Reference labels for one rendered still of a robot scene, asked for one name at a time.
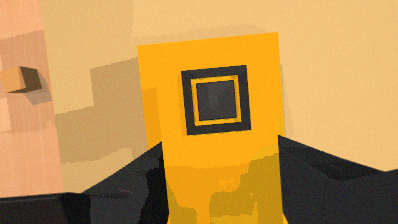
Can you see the orange cube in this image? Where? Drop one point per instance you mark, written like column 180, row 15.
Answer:
column 20, row 80

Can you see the yellow rectangular block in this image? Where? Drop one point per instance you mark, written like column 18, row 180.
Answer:
column 216, row 105

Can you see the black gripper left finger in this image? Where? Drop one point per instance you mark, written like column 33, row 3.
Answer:
column 135, row 194

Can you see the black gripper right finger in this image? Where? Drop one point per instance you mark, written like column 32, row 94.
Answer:
column 321, row 188

